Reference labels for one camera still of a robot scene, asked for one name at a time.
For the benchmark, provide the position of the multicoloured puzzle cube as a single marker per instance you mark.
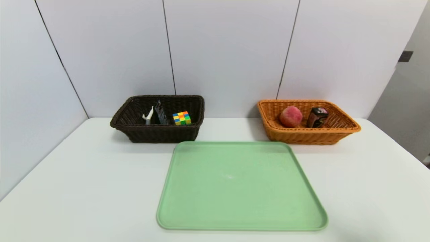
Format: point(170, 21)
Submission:
point(182, 118)

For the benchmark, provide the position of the black printed cosmetic tube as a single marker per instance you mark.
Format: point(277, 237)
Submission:
point(161, 113)

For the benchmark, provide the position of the red peach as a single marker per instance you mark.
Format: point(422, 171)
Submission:
point(291, 116)

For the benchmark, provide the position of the black pink gum box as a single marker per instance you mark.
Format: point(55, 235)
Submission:
point(317, 117)

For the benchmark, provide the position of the dark brown wicker basket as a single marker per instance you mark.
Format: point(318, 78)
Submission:
point(151, 134)

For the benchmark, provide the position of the orange wicker basket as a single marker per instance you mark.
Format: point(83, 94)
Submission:
point(302, 136)

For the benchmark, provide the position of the light green plastic tray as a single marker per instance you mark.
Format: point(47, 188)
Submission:
point(235, 188)

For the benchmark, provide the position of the dark wall bracket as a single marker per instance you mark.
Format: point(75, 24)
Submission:
point(405, 56)

